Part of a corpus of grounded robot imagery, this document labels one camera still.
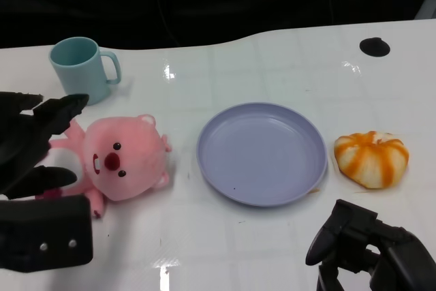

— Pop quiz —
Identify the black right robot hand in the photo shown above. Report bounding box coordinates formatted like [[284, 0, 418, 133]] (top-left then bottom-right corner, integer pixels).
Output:
[[305, 198, 436, 291]]

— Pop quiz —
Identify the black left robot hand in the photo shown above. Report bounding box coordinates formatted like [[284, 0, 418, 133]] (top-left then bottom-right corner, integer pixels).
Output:
[[0, 91, 90, 200]]

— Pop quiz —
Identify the pink plush doll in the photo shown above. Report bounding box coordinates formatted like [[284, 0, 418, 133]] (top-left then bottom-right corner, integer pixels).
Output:
[[35, 113, 173, 219]]

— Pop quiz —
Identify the purple plastic plate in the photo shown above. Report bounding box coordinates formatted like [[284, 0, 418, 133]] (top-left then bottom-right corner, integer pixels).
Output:
[[196, 102, 329, 209]]

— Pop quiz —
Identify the orange white bun toy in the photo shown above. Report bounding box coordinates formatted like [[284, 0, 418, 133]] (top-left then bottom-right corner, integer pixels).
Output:
[[333, 130, 410, 190]]

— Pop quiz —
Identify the teal plastic cup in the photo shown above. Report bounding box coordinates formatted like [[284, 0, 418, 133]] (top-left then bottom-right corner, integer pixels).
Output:
[[48, 36, 123, 106]]

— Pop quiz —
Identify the black round table grommet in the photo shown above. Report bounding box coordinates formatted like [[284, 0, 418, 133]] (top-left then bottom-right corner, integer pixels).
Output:
[[359, 37, 392, 57]]

